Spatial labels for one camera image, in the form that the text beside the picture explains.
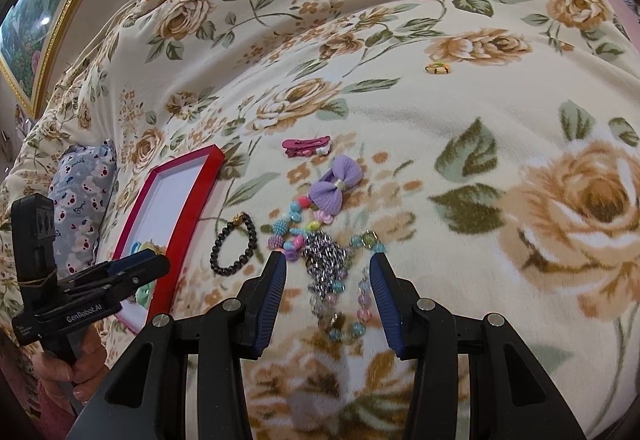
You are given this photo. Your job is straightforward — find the colorful chunky bead bracelet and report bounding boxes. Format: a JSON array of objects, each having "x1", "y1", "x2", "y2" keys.
[{"x1": 267, "y1": 193, "x2": 335, "y2": 262}]

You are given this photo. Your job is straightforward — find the pastel crystal bead bracelet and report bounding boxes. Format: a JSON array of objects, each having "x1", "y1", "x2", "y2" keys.
[{"x1": 308, "y1": 228, "x2": 388, "y2": 345}]

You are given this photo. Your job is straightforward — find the black bead bracelet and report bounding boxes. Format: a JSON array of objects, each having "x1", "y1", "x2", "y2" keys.
[{"x1": 208, "y1": 211, "x2": 260, "y2": 277}]

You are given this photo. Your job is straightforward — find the purple fabric bow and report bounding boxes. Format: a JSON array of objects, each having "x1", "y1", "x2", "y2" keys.
[{"x1": 308, "y1": 155, "x2": 363, "y2": 215}]

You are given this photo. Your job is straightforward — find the red jewelry tray box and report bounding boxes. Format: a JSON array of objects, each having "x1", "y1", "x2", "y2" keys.
[{"x1": 113, "y1": 145, "x2": 224, "y2": 334}]

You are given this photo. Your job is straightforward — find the person's left hand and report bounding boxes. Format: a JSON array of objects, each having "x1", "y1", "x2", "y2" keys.
[{"x1": 32, "y1": 325, "x2": 110, "y2": 412}]

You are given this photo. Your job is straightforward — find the blue bear print pillow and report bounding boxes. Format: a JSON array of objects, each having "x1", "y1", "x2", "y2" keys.
[{"x1": 48, "y1": 141, "x2": 116, "y2": 279}]

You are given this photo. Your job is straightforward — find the pink hair clip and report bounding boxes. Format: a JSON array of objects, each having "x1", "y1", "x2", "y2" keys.
[{"x1": 281, "y1": 135, "x2": 331, "y2": 158}]

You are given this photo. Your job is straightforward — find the floral cream bed blanket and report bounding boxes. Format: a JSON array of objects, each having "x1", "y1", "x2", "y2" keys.
[{"x1": 1, "y1": 0, "x2": 639, "y2": 439}]

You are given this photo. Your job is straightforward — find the gold framed painting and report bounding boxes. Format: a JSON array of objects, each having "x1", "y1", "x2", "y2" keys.
[{"x1": 1, "y1": 0, "x2": 80, "y2": 116}]

